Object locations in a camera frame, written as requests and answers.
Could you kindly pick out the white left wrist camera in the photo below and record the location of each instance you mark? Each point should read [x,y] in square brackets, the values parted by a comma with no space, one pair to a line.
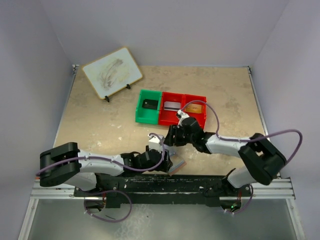
[155,142]

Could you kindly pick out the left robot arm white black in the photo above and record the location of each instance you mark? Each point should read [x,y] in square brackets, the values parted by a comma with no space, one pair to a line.
[67,164]

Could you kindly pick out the red bin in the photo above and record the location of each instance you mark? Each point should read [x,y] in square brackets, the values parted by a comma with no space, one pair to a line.
[166,117]
[189,99]

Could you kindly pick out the aluminium corner rail right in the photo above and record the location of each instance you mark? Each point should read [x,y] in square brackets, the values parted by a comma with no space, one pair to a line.
[265,130]

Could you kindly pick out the black card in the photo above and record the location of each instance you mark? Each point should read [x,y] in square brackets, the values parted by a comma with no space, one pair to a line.
[150,104]

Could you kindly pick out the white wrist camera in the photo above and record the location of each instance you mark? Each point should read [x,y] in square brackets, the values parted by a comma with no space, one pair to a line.
[155,142]
[181,115]

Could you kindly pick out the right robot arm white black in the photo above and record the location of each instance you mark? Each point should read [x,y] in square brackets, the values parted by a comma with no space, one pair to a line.
[262,160]

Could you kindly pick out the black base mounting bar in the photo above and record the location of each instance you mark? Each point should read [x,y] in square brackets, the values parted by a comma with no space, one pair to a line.
[123,190]

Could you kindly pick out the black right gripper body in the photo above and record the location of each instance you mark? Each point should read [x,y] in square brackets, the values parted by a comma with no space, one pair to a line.
[181,138]

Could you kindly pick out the red bin middle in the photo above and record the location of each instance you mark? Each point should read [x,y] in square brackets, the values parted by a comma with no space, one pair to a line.
[166,117]

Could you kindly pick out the white board wooden frame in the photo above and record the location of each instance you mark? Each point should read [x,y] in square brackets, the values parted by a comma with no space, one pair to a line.
[112,72]

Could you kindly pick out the gold card in bin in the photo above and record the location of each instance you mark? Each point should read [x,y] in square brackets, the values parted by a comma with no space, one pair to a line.
[195,108]

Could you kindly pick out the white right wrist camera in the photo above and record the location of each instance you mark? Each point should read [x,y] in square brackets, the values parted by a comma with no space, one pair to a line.
[181,115]

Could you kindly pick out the brown leather card holder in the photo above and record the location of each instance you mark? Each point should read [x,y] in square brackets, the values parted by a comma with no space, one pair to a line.
[178,163]

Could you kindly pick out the aluminium front frame rail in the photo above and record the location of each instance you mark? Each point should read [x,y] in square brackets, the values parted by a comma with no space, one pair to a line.
[279,189]

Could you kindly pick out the green plastic bin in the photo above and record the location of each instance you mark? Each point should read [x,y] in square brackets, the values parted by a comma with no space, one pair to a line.
[147,116]

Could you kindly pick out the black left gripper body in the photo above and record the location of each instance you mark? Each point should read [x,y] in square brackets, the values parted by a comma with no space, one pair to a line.
[163,165]

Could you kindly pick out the red bin right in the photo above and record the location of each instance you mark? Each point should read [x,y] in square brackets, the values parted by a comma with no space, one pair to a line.
[189,99]

